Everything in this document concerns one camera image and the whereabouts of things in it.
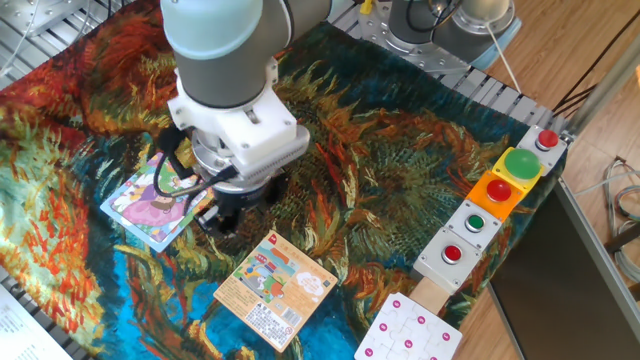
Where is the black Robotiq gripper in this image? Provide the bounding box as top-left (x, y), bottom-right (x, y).
top-left (197, 172), bottom-right (290, 239)

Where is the princess picture puzzle board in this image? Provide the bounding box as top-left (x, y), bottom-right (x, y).
top-left (99, 152), bottom-right (216, 254)

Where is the orange puzzle backing board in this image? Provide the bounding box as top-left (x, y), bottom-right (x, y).
top-left (213, 229), bottom-right (339, 354)

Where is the white puzzle with pink dots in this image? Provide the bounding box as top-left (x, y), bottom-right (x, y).
top-left (353, 292), bottom-right (464, 360)

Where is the sunflower painting tablecloth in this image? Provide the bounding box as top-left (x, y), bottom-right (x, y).
top-left (0, 0), bottom-right (569, 360)

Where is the grey box red button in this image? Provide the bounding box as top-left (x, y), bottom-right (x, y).
top-left (412, 227), bottom-right (484, 295)
top-left (514, 123), bottom-right (569, 176)

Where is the light wooden block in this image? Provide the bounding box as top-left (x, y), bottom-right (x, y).
top-left (408, 276), bottom-right (451, 316)

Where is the white printed paper sheet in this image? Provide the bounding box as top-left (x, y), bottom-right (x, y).
top-left (0, 282), bottom-right (74, 360)

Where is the silver base mounting plate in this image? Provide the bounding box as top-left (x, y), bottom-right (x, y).
top-left (357, 2), bottom-right (474, 76)

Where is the grey box green button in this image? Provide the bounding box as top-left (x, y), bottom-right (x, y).
top-left (443, 198), bottom-right (504, 251)

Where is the silver metal plate with screws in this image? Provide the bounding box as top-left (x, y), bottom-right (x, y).
top-left (0, 0), bottom-right (89, 40)

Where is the orange box red button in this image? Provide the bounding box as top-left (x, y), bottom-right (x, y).
top-left (465, 169), bottom-right (525, 223)

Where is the yellow box green mushroom button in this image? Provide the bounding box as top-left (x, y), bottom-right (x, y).
top-left (491, 146), bottom-right (545, 194)

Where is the aluminium profile beam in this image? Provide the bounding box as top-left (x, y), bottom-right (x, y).
top-left (562, 42), bottom-right (640, 139)

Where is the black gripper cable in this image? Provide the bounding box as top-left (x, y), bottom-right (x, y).
top-left (152, 124), bottom-right (241, 206)

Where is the grey cable bundle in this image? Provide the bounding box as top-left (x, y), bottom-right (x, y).
top-left (602, 156), bottom-right (640, 284)

